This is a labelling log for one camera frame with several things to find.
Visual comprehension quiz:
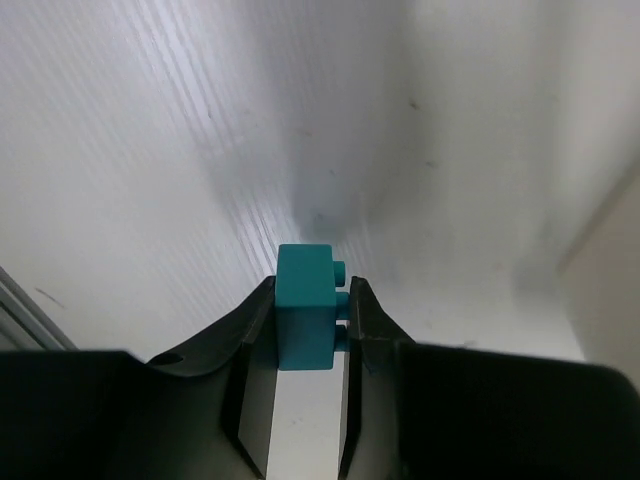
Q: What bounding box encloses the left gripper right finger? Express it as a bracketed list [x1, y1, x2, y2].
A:
[338, 276, 413, 475]

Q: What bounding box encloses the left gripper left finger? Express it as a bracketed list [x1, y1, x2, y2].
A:
[148, 276, 278, 475]

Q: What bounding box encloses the small teal lego brick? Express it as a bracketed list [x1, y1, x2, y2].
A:
[275, 244, 349, 371]

